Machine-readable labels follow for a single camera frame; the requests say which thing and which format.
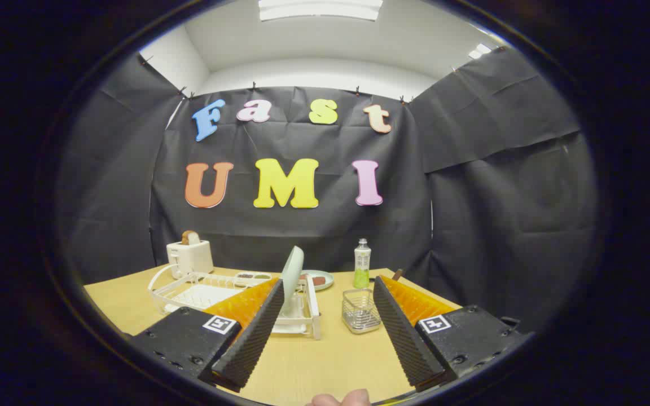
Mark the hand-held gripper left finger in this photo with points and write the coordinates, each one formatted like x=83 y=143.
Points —
x=251 y=344

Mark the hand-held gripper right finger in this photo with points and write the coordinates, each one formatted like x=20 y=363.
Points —
x=409 y=344

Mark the white compartment dish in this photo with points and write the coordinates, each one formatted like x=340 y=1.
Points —
x=253 y=276

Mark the small pale green plate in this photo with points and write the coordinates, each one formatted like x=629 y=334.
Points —
x=326 y=282

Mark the green drink bottle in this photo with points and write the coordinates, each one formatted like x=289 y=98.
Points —
x=362 y=265

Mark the brown food piece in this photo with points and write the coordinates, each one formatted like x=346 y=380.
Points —
x=318 y=280

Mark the white toaster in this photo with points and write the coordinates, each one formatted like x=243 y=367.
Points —
x=189 y=258

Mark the black backdrop cloth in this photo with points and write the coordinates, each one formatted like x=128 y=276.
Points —
x=302 y=237

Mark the brown bread slice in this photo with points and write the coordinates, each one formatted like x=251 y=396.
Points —
x=190 y=237

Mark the small ceiling light panel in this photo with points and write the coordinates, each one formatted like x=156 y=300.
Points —
x=479 y=51

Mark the long ceiling light panel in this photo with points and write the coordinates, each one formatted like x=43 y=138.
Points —
x=319 y=8

